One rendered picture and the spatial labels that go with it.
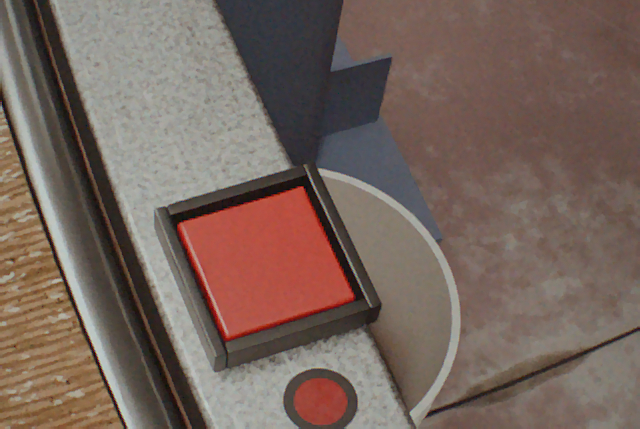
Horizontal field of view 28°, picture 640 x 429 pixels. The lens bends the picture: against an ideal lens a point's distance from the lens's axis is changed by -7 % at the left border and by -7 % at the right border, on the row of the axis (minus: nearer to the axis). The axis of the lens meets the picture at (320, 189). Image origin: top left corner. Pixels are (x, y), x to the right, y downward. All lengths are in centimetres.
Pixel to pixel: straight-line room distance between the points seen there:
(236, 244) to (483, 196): 117
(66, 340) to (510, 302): 116
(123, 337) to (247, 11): 80
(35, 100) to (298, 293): 16
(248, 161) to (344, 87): 104
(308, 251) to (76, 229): 10
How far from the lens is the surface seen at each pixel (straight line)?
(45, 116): 63
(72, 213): 60
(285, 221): 58
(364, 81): 166
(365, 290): 57
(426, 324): 130
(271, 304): 56
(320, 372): 57
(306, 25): 137
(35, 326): 55
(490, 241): 170
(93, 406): 53
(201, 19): 66
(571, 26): 194
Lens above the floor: 143
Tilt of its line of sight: 58 degrees down
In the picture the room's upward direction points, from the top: 11 degrees clockwise
